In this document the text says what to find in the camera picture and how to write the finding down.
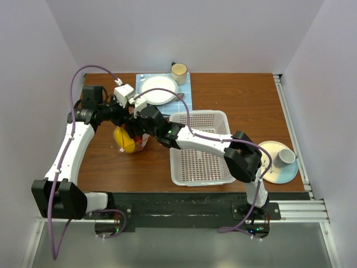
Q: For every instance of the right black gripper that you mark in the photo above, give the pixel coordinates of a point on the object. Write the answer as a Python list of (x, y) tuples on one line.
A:
[(139, 132)]

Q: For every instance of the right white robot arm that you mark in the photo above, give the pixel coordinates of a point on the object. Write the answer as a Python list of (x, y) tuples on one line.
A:
[(242, 156)]

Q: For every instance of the white plastic basket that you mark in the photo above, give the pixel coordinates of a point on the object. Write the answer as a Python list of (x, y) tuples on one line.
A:
[(200, 162)]

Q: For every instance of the clear zip top bag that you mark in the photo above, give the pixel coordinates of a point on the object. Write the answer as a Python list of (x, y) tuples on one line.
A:
[(140, 141)]

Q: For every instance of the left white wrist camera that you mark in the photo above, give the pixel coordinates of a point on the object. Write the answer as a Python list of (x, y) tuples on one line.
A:
[(123, 94)]

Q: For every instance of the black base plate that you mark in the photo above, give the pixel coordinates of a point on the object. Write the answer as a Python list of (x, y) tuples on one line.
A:
[(129, 211)]

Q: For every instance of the blue checked cloth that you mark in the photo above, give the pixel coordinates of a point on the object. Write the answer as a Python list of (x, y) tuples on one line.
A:
[(171, 107)]

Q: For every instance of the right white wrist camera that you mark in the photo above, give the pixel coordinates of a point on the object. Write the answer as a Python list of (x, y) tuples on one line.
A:
[(138, 103)]

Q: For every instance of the metal spoon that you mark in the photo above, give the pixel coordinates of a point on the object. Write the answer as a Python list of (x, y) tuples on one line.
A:
[(177, 97)]

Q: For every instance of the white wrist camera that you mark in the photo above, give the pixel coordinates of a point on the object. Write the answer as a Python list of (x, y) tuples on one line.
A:
[(123, 94), (138, 103)]

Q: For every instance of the yellow fake mango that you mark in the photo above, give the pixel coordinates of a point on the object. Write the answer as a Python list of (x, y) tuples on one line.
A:
[(123, 141)]

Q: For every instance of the floral cream blue plate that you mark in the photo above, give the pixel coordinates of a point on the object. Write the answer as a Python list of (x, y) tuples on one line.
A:
[(278, 175)]

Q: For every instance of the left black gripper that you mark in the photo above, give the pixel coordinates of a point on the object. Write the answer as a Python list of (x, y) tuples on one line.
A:
[(123, 112)]

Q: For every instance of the white round plate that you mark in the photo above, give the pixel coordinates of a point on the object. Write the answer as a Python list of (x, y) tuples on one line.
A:
[(158, 89)]

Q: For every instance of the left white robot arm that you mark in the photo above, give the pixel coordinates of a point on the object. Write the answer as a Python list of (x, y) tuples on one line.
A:
[(57, 195)]

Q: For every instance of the grey teacup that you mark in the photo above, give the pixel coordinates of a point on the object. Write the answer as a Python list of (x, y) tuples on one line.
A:
[(284, 158)]

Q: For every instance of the cream mug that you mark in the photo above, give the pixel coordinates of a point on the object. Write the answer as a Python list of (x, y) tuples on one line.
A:
[(179, 73)]

